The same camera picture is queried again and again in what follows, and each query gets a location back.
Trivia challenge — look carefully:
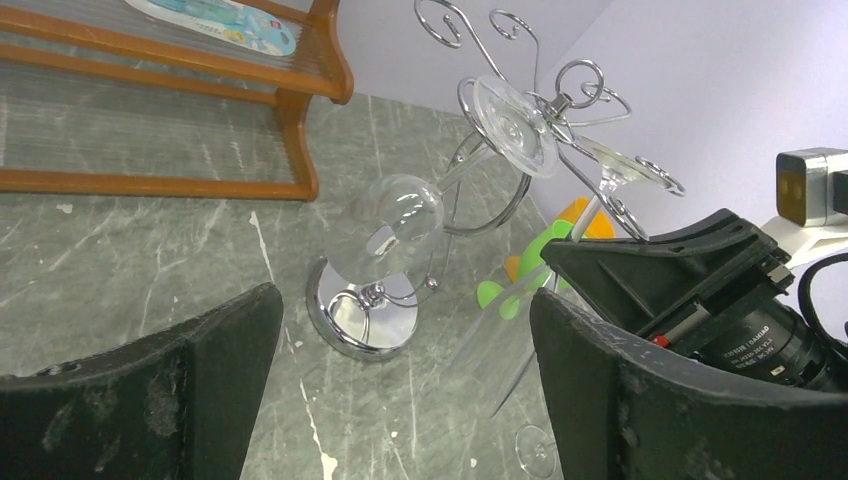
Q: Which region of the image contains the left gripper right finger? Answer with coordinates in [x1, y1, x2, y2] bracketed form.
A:
[529, 290, 847, 479]

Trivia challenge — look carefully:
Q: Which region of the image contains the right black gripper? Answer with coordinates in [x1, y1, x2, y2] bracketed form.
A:
[541, 209, 847, 392]

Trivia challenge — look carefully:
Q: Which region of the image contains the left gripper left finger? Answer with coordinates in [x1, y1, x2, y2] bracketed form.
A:
[1, 283, 284, 479]

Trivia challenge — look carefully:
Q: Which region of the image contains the green plastic wine glass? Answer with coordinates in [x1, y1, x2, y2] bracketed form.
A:
[476, 219, 575, 325]

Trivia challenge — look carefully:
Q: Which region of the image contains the clear wine glass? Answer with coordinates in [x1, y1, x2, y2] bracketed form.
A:
[443, 136, 685, 419]
[323, 75, 557, 285]
[514, 424, 558, 479]

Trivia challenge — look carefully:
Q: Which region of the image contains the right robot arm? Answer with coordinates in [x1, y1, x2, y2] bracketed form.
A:
[541, 209, 847, 392]

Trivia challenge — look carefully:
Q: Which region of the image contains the orange plastic wine glass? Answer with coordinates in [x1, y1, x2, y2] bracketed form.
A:
[504, 197, 617, 280]

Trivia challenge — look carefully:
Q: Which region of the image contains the chrome wine glass rack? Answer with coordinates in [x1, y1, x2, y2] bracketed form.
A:
[305, 0, 688, 363]

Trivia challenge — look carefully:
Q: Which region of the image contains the orange wooden shelf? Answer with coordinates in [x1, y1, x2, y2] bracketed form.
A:
[1, 1, 354, 202]

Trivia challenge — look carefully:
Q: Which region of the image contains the blue toothbrush package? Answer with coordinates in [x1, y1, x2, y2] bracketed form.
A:
[127, 0, 297, 57]

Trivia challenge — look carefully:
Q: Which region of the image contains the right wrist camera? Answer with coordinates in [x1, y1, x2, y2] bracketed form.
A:
[762, 147, 847, 269]

